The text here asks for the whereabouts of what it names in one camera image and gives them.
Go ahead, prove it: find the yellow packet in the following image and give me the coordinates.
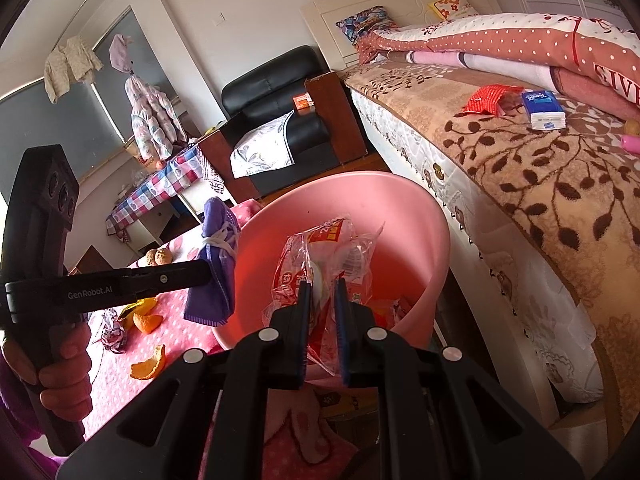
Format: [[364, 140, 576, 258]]
[[120, 297, 159, 320]]

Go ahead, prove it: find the narrow grey roller blind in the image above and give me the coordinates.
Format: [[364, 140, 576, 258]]
[[92, 5, 177, 106]]

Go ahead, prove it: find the pink plastic bucket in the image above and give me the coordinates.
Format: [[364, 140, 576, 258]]
[[212, 171, 452, 381]]

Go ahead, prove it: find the person's left hand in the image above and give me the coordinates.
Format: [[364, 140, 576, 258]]
[[0, 329, 94, 423]]

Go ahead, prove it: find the black white patterned cloth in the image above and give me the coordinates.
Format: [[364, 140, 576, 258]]
[[199, 149, 226, 196]]

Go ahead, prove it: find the white bed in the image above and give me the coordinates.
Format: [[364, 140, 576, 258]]
[[300, 0, 640, 431]]

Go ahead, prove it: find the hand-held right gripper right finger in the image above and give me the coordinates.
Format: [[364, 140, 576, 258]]
[[333, 277, 586, 480]]

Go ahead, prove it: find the checked tablecloth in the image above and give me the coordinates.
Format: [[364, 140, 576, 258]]
[[105, 147, 208, 233]]

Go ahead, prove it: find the cardboard box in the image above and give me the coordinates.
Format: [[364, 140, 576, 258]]
[[124, 140, 156, 168]]

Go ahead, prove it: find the white desk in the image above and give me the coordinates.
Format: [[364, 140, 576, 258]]
[[107, 192, 206, 246]]

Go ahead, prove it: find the yellow floral pillow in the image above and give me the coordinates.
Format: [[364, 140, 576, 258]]
[[429, 0, 481, 21]]

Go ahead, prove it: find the purple face mask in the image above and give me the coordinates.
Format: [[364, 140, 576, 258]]
[[183, 197, 242, 328]]

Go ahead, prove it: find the brown leaf-pattern blanket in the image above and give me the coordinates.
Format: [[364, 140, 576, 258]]
[[340, 62, 640, 351]]

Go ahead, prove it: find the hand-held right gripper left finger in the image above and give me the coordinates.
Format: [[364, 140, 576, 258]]
[[55, 280, 313, 480]]

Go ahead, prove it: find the black leather armchair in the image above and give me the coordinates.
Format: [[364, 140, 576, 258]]
[[221, 45, 341, 193]]

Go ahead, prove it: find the red packet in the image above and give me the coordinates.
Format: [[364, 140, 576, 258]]
[[461, 84, 523, 116]]

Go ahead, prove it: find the red polka-dot quilt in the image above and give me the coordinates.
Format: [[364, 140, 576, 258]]
[[356, 12, 640, 121]]

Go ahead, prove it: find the clear red-print snack wrapper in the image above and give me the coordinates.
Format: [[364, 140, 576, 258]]
[[270, 217, 388, 378]]

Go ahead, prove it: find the pale puffer jacket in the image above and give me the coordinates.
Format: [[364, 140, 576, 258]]
[[125, 74, 187, 161]]

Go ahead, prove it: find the wide grey roller blind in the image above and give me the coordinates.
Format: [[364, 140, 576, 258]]
[[0, 80, 126, 201]]

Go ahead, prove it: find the cream cardigan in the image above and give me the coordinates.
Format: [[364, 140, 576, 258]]
[[44, 36, 103, 105]]

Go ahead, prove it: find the purple white wrapper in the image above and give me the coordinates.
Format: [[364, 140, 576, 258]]
[[100, 309, 129, 356]]

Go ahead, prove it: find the colourful patterned pillow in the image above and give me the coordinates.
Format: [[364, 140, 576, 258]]
[[335, 6, 401, 41]]

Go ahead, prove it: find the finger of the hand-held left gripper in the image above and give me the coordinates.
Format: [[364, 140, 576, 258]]
[[122, 259, 217, 306]]

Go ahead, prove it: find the floral cloth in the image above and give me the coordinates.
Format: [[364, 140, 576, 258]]
[[230, 110, 297, 178]]

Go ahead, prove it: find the blue tissue pack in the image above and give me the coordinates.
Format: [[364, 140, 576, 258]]
[[521, 90, 567, 132]]

